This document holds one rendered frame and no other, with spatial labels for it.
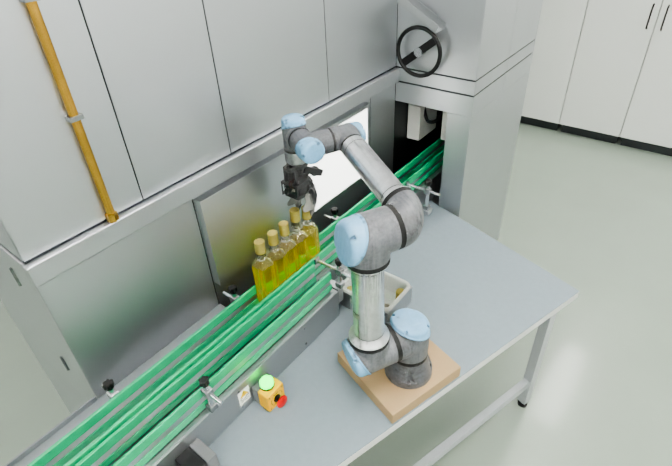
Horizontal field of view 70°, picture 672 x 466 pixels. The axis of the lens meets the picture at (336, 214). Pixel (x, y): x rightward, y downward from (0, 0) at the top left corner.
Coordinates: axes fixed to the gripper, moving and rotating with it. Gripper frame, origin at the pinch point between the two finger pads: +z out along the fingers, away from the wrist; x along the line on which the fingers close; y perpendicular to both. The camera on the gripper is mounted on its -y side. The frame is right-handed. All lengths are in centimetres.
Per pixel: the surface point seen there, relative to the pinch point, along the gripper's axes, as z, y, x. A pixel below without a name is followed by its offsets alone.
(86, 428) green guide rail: 21, 88, -5
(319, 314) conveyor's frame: 30.1, 15.2, 15.3
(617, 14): 6, -356, 30
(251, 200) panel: -6.6, 13.3, -12.2
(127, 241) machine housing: -15, 56, -16
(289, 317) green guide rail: 21.8, 27.5, 13.3
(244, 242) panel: 7.3, 19.5, -12.3
